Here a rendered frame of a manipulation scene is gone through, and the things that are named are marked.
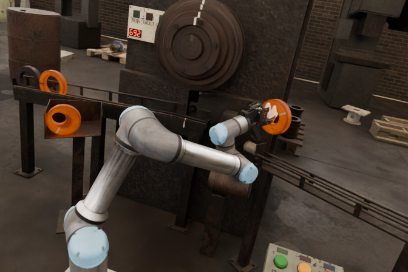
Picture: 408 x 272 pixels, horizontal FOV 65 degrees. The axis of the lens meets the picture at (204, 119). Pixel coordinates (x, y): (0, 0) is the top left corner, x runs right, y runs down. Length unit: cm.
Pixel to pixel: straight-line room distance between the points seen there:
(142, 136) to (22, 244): 121
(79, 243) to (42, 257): 83
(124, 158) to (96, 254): 30
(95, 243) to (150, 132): 39
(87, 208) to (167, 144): 38
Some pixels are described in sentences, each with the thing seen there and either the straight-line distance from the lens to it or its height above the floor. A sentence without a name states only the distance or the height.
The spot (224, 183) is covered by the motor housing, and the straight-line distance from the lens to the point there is 165.
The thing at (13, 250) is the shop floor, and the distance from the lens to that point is 200.
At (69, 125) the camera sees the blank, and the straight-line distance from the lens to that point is 171.
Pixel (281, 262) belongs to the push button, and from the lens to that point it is 113.
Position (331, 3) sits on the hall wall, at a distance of 769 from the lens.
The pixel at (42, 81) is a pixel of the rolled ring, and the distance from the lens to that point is 224.
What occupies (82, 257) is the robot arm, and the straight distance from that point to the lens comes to 110.
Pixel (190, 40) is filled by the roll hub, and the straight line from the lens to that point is 157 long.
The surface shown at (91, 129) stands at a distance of 178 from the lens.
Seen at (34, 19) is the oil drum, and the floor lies 82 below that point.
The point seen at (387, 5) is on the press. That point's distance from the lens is 576.
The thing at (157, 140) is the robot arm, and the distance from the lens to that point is 96.
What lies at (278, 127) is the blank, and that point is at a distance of 143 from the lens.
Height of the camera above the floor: 133
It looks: 20 degrees down
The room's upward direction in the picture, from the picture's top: 10 degrees clockwise
